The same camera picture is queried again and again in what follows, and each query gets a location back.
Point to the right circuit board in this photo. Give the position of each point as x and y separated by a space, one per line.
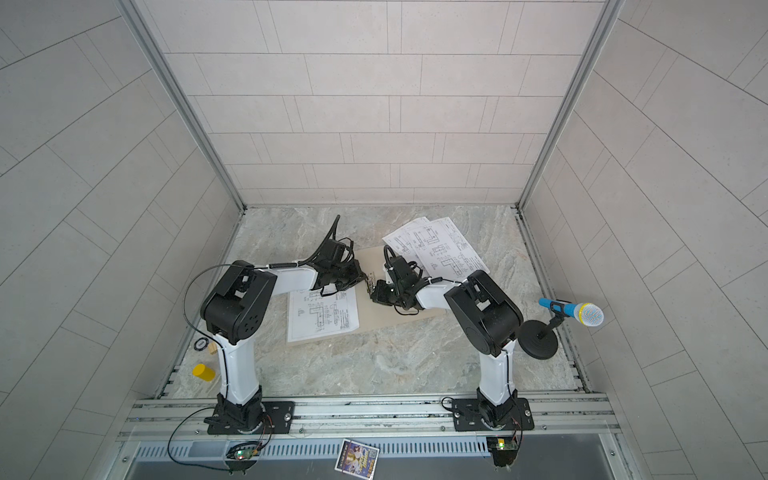
503 450

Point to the yellow cylinder block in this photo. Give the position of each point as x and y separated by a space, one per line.
204 372

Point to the stack of printed sheets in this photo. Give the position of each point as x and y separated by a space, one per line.
438 247

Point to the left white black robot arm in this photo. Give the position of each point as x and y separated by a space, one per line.
235 308

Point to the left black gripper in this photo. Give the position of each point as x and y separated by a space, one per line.
356 274

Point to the aluminium mounting rail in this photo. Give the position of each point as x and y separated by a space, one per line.
381 416

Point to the beige cardboard folder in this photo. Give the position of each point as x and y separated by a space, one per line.
373 316

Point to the colourful picture card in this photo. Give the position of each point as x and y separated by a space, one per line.
357 459

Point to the left green circuit board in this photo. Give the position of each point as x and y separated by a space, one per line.
244 452

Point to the printed drawing sheet top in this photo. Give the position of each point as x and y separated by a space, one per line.
312 316

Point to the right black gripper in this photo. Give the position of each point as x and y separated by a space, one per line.
380 294

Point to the metal folder clip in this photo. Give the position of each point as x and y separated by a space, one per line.
370 283

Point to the blue yellow toy microphone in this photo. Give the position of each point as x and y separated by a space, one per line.
587 314

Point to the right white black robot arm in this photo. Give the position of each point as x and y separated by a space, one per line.
488 318

